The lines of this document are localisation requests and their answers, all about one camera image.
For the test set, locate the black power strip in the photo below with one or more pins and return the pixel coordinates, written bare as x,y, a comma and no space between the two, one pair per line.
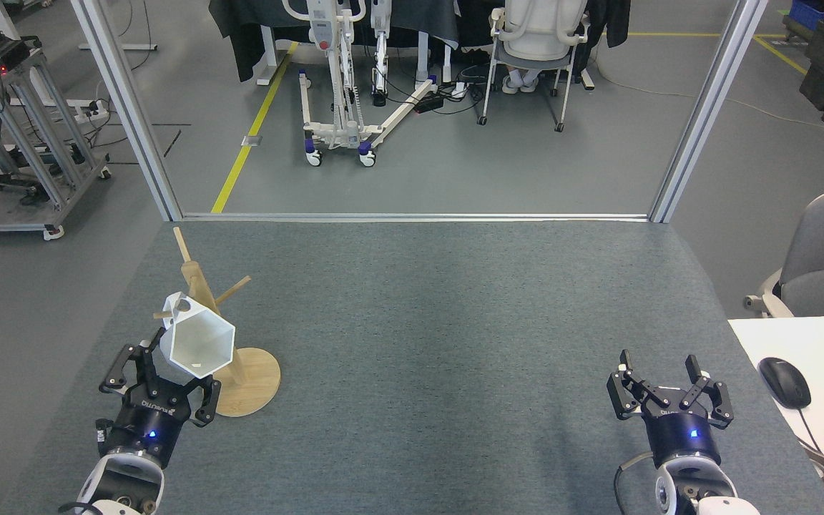
428,104

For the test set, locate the wooden cup storage rack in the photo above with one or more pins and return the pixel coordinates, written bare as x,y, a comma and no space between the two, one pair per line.
254,386

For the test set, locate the black table cloth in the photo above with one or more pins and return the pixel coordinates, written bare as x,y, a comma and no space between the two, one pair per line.
247,36

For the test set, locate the black computer mouse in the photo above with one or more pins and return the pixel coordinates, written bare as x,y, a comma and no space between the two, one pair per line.
784,383

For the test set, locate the blue plastic bin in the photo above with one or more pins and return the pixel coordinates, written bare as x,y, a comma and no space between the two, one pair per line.
809,14

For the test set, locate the silver aluminium frame post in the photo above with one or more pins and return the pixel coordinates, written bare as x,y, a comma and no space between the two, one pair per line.
126,107
709,107

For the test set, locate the white office chair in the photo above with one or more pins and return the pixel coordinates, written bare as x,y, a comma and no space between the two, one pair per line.
537,36

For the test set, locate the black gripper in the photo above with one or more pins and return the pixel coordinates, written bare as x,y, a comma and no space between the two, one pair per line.
680,436
144,429

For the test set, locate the white hexagonal cup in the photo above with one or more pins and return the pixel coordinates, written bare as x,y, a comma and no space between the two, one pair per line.
201,343

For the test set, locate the white stand on wheels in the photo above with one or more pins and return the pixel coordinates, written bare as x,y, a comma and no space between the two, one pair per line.
322,28

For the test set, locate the metal frame cart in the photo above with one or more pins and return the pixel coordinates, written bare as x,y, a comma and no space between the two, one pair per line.
33,129

